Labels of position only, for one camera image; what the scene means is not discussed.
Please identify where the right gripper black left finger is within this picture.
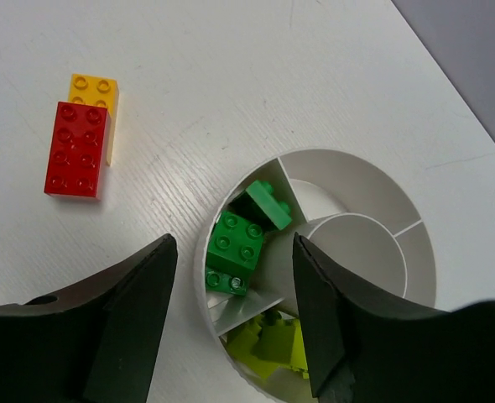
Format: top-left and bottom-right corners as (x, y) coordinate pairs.
(0, 234), (178, 402)

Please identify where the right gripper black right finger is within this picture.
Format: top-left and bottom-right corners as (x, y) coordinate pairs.
(292, 235), (495, 402)

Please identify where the green black lego stack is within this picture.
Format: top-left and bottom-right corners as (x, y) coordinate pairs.
(226, 309), (309, 380)

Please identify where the green long lego brick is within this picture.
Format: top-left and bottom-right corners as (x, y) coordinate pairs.
(205, 211), (264, 296)

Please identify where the dark green lego brick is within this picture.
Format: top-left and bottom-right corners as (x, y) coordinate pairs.
(229, 180), (292, 232)

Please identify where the red and orange lego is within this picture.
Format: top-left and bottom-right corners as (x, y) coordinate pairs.
(44, 74), (119, 201)

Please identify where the white round divided container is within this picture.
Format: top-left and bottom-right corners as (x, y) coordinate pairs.
(193, 147), (437, 403)

